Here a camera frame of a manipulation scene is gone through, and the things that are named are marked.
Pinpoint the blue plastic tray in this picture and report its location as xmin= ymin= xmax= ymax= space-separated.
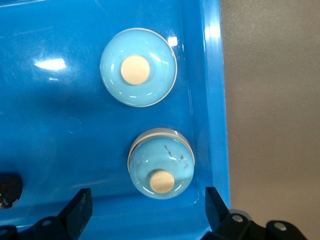
xmin=0 ymin=0 xmax=236 ymax=240

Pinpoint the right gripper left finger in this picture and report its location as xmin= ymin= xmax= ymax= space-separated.
xmin=17 ymin=188 xmax=93 ymax=240

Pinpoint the dark brown cylindrical capacitor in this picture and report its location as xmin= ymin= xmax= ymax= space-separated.
xmin=0 ymin=173 xmax=24 ymax=210

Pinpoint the scratched blue call bell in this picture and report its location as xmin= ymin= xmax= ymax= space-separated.
xmin=126 ymin=127 xmax=196 ymax=201

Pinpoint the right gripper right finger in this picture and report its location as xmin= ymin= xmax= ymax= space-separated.
xmin=201 ymin=186 xmax=268 ymax=240

